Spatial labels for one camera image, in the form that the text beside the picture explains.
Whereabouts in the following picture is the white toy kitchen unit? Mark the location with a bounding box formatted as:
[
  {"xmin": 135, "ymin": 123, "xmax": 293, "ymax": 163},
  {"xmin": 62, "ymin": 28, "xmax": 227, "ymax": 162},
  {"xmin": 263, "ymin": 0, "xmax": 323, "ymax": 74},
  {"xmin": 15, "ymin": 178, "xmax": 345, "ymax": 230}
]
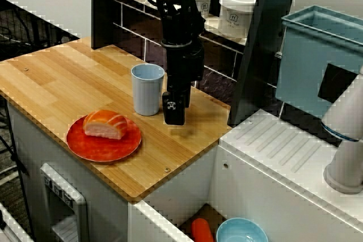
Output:
[{"xmin": 5, "ymin": 103, "xmax": 363, "ymax": 242}]

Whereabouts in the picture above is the red round plate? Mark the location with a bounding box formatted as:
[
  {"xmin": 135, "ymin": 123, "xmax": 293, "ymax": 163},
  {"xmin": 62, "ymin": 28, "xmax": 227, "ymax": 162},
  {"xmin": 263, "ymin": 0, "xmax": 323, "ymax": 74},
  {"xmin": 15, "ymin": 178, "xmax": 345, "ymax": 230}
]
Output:
[{"xmin": 66, "ymin": 116, "xmax": 142, "ymax": 163}]

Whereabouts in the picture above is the salmon sushi toy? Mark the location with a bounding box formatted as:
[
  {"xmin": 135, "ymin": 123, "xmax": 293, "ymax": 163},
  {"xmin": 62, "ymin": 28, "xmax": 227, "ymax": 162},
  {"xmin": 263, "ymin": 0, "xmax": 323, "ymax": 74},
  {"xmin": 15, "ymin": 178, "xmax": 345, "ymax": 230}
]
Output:
[{"xmin": 82, "ymin": 109, "xmax": 128, "ymax": 140}]

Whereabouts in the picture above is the grey appliance panel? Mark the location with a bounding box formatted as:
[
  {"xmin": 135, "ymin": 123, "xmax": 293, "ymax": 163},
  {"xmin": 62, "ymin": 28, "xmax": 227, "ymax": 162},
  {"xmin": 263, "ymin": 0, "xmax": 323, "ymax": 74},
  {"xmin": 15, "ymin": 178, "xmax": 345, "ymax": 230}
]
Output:
[{"xmin": 40, "ymin": 163, "xmax": 88, "ymax": 242}]

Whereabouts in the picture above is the black square patch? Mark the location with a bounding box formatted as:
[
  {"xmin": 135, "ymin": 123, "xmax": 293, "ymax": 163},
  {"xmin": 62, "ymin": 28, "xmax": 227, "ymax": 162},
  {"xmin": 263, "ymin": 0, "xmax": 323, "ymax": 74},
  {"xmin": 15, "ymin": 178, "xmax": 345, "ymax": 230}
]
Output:
[{"xmin": 317, "ymin": 63, "xmax": 358, "ymax": 104}]

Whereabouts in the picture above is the silver metal rail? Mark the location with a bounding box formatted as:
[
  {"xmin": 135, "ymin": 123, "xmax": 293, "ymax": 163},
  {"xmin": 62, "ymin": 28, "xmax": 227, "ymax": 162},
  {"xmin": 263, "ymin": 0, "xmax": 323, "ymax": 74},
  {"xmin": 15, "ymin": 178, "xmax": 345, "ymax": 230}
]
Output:
[{"xmin": 0, "ymin": 202, "xmax": 32, "ymax": 242}]

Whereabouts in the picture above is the dark brown sink mat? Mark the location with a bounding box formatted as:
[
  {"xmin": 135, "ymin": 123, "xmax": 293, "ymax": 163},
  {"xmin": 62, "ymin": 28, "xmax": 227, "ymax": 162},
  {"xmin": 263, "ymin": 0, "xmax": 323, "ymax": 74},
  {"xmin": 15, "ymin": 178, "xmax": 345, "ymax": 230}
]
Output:
[{"xmin": 178, "ymin": 202, "xmax": 227, "ymax": 237}]

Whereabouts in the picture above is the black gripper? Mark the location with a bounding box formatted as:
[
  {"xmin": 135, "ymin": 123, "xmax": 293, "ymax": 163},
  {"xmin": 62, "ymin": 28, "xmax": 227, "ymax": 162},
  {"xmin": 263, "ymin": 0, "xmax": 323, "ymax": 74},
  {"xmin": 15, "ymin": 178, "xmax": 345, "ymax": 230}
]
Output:
[{"xmin": 161, "ymin": 40, "xmax": 205, "ymax": 126}]

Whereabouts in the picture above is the orange toy carrot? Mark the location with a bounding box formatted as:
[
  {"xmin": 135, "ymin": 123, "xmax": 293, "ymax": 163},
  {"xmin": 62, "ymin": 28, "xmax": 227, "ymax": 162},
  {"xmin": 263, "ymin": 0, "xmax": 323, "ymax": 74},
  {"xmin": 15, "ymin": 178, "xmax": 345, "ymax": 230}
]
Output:
[{"xmin": 191, "ymin": 218, "xmax": 214, "ymax": 242}]

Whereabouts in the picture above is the white toy faucet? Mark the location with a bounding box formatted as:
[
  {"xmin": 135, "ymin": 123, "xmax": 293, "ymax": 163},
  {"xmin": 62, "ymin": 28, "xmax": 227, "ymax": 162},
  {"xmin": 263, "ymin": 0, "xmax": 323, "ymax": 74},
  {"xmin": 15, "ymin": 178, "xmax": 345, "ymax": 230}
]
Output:
[{"xmin": 320, "ymin": 66, "xmax": 363, "ymax": 194}]

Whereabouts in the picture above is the light blue bowl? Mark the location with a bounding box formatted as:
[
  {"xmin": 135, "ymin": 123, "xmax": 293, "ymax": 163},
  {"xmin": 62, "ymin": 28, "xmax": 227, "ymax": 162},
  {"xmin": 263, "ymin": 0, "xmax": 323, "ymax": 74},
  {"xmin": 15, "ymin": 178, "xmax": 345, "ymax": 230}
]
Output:
[{"xmin": 216, "ymin": 218, "xmax": 269, "ymax": 242}]

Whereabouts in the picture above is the teal plastic bin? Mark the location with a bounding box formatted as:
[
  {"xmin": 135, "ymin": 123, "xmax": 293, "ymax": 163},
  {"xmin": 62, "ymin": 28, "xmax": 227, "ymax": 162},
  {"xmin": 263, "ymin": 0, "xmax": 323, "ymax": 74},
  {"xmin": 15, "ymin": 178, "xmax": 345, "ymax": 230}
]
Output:
[{"xmin": 276, "ymin": 5, "xmax": 363, "ymax": 120}]

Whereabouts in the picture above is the light blue plastic cup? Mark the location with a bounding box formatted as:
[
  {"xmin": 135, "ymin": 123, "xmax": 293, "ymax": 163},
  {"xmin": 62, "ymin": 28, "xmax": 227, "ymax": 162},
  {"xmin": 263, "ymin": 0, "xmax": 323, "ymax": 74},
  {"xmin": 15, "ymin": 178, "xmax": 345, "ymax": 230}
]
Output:
[{"xmin": 130, "ymin": 63, "xmax": 166, "ymax": 117}]

